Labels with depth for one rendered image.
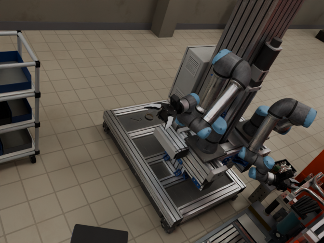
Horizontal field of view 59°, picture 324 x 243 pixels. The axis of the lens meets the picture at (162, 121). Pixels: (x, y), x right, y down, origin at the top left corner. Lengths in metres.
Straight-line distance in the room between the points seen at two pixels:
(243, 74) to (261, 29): 0.29
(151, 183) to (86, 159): 0.68
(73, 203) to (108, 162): 0.52
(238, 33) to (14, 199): 1.96
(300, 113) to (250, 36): 0.52
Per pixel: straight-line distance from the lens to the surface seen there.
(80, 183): 2.53
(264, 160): 1.92
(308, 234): 1.73
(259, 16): 1.76
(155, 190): 2.34
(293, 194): 1.79
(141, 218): 2.45
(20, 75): 2.20
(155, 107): 1.39
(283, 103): 1.80
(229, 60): 1.63
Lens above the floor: 2.09
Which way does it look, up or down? 40 degrees down
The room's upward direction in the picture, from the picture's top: 22 degrees clockwise
